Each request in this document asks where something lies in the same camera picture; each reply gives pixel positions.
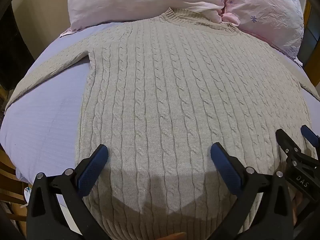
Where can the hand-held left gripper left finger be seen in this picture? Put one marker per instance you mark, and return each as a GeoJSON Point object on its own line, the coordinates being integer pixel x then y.
{"type": "Point", "coordinates": [92, 170]}

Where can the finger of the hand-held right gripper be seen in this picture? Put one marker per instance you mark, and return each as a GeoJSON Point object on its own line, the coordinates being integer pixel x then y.
{"type": "Point", "coordinates": [310, 134]}
{"type": "Point", "coordinates": [287, 143]}

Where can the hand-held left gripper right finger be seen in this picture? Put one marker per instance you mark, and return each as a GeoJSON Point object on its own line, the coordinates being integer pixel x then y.
{"type": "Point", "coordinates": [226, 170]}

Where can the lavender bed sheet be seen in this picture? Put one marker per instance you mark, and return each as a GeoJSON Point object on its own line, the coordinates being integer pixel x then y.
{"type": "Point", "coordinates": [47, 120]}

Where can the pink floral pillow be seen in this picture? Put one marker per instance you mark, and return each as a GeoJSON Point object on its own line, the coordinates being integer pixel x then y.
{"type": "Point", "coordinates": [265, 12]}

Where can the pink tree print pillow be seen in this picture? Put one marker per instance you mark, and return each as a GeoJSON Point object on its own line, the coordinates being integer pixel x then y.
{"type": "Point", "coordinates": [140, 0]}

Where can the wooden bed frame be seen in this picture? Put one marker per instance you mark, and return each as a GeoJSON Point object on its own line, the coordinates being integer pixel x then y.
{"type": "Point", "coordinates": [10, 175]}

